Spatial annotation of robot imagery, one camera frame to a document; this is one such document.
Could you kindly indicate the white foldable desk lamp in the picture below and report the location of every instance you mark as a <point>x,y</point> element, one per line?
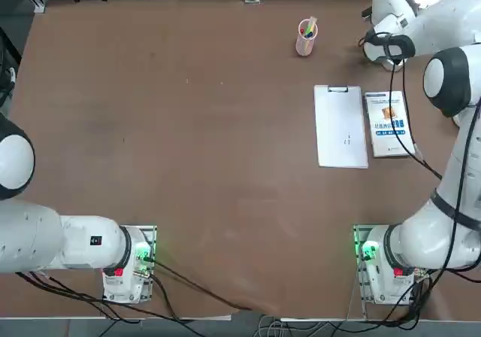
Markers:
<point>428,0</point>

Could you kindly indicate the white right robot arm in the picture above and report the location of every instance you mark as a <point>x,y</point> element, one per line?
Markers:
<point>443,13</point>

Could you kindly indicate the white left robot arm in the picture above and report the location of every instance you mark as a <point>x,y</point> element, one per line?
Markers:
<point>30,235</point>

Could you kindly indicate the pink pen cup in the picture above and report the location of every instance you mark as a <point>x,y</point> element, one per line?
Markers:
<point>304,45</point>

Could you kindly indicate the yellow green highlighter set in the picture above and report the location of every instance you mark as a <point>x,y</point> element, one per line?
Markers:
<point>312,25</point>

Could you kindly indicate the pink clipboard with black clip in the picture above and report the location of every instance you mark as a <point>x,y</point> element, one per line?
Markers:
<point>338,88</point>

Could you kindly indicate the white paper sheet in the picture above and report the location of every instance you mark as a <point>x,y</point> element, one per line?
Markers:
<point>340,126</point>

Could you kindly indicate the white and blue book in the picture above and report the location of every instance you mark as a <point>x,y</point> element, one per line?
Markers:
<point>387,126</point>

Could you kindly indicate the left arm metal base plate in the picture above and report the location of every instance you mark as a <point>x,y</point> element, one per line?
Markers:
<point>150,231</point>

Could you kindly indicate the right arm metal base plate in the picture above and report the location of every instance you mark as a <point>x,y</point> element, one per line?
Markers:
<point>361,288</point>

